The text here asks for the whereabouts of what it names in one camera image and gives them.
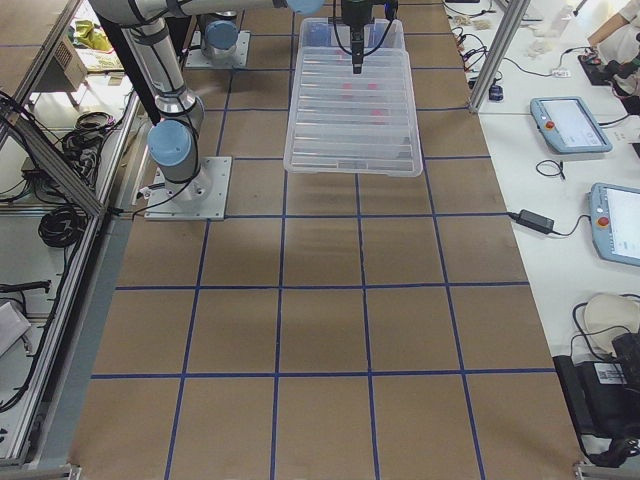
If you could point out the aluminium frame post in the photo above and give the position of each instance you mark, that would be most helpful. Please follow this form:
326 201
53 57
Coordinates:
504 35

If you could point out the blue teach pendant near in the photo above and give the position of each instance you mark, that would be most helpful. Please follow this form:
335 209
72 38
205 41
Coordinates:
614 212

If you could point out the person in white shirt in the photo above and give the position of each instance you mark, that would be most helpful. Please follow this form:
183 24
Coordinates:
615 39

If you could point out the small dark blue device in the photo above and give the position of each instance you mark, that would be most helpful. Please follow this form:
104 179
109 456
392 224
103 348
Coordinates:
496 93

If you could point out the blue teach pendant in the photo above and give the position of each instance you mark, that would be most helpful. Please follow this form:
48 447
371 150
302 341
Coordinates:
568 126
614 212

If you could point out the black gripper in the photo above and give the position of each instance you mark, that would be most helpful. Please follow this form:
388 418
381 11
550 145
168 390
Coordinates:
356 15

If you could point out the black power adapter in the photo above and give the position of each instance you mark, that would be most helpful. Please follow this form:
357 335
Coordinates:
533 221

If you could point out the aluminium frame rail left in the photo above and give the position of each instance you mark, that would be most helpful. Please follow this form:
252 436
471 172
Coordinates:
47 157

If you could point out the blue teach pendant far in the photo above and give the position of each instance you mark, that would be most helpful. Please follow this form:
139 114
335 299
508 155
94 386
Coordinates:
568 126

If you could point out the beige round object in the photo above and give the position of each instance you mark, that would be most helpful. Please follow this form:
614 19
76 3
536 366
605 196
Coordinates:
608 316

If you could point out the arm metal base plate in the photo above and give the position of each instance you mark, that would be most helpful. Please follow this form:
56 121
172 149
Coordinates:
203 56
204 198

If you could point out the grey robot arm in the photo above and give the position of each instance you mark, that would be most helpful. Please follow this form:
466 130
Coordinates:
144 28
219 33

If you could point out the clear plastic box lid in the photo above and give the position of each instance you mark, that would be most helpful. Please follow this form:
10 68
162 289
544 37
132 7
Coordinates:
329 134

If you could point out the black device with label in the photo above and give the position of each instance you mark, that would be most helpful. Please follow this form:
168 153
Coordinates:
602 398

